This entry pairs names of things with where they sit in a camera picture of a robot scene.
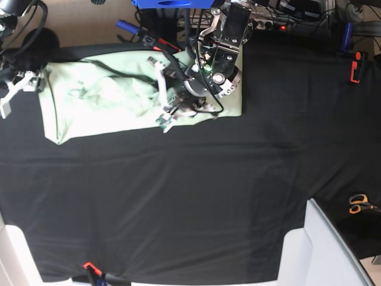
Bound blue handled tool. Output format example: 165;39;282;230
116;20;140;35

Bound white foam block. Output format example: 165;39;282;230
276;199;374;286
1;220;73;286

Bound blue box top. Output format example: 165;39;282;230
132;0;215;9

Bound orange handled scissors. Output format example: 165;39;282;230
348;193;380;215

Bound white foam block right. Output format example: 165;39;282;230
276;199;374;286

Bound red black clamp bottom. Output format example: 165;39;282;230
83;262;132;286

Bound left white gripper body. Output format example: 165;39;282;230
148;57;216;133

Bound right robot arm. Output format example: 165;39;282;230
1;1;48;119

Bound black table cloth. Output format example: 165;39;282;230
1;42;380;285

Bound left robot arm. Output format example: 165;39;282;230
148;1;253;133

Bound red black clamp right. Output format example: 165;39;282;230
350;51;361;83

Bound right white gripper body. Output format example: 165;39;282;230
1;71;43;119

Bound red black clamp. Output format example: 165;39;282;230
83;262;132;286
350;51;361;83
142;35;182;54

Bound red black clamp top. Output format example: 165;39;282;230
142;35;182;54

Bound light green T-shirt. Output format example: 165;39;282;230
39;50;242;145

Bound white power strip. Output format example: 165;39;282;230
251;18;274;30

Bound white foam block left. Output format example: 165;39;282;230
1;220;73;286

